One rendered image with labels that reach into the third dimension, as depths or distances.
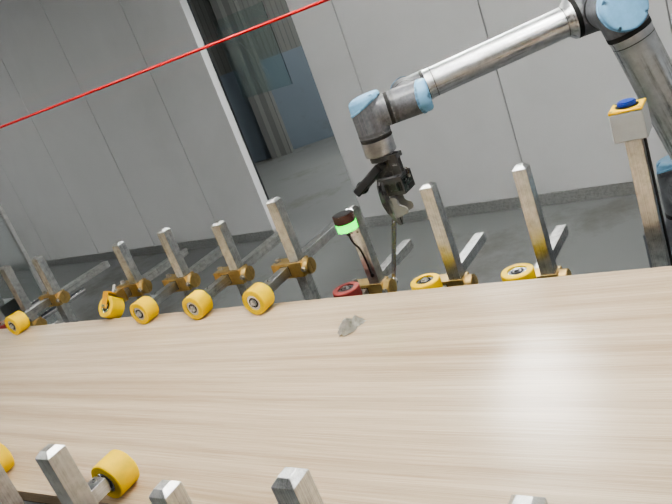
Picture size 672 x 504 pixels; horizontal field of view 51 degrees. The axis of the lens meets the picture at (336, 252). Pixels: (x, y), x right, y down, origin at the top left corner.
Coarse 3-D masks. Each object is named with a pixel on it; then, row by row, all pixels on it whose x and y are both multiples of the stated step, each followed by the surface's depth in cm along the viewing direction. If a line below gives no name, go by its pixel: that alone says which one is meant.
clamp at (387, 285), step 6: (384, 276) 204; (360, 282) 206; (366, 282) 205; (384, 282) 201; (390, 282) 201; (366, 288) 203; (372, 288) 202; (378, 288) 201; (384, 288) 200; (390, 288) 200; (396, 288) 203
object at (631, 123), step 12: (612, 108) 151; (624, 108) 148; (636, 108) 146; (612, 120) 149; (624, 120) 148; (636, 120) 147; (648, 120) 149; (612, 132) 150; (624, 132) 149; (636, 132) 148; (648, 132) 147
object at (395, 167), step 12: (384, 156) 189; (396, 156) 189; (384, 168) 192; (396, 168) 190; (408, 168) 194; (384, 180) 192; (396, 180) 190; (408, 180) 193; (384, 192) 193; (396, 192) 193
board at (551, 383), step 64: (128, 320) 241; (192, 320) 218; (256, 320) 199; (320, 320) 184; (384, 320) 170; (448, 320) 158; (512, 320) 148; (576, 320) 139; (640, 320) 132; (0, 384) 226; (64, 384) 206; (128, 384) 189; (192, 384) 175; (256, 384) 163; (320, 384) 152; (384, 384) 143; (448, 384) 134; (512, 384) 127; (576, 384) 120; (640, 384) 115; (128, 448) 156; (192, 448) 146; (256, 448) 137; (320, 448) 130; (384, 448) 123; (448, 448) 117; (512, 448) 111; (576, 448) 106; (640, 448) 101
